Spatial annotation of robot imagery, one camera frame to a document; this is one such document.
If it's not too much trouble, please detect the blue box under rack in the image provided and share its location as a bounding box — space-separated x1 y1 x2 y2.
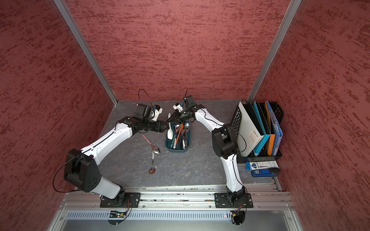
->
246 161 280 177

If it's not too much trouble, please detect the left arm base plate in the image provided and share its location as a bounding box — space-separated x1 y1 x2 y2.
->
100 192 141 208

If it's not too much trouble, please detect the teal folder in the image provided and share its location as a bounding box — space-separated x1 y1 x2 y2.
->
253 101 270 157

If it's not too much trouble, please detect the teal plastic storage box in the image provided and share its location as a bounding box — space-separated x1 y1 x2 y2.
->
165 121 191 153

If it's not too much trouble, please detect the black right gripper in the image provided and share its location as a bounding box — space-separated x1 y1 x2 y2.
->
168 108 194 124

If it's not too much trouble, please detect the aluminium front rail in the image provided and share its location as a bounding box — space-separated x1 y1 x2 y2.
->
59 189 295 211

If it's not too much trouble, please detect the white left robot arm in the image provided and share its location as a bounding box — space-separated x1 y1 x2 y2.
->
64 104 168 206

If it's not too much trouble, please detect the white folder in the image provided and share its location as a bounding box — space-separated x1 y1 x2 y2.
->
238 102 262 157

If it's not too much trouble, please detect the blue binder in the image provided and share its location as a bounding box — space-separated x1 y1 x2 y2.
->
265 101 283 156

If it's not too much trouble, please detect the pink riveted spoon handle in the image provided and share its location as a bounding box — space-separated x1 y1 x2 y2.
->
142 133 161 155

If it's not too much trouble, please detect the right aluminium corner post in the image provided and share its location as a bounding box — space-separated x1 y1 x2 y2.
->
247 0 302 102

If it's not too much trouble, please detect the aluminium corner post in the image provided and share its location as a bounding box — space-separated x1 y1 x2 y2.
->
54 0 119 106
247 0 302 102

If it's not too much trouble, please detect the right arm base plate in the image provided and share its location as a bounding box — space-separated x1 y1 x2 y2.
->
214 193 253 209

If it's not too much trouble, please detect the orange folder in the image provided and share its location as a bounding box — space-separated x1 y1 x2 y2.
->
265 106 275 156

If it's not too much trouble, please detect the silver steel spoon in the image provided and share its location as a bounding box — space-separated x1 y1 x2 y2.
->
184 122 190 147

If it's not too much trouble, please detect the orange plastic spoon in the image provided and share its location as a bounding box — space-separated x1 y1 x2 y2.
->
174 124 184 146

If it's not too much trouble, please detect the left aluminium corner post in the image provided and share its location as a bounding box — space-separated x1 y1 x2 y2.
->
54 0 119 106

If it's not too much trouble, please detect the white printed spoon handle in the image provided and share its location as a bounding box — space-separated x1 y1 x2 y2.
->
148 152 156 174

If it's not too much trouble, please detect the black mesh file rack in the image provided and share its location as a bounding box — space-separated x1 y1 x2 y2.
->
231 102 282 164

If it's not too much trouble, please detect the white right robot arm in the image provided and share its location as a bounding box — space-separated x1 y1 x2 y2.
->
167 96 247 207

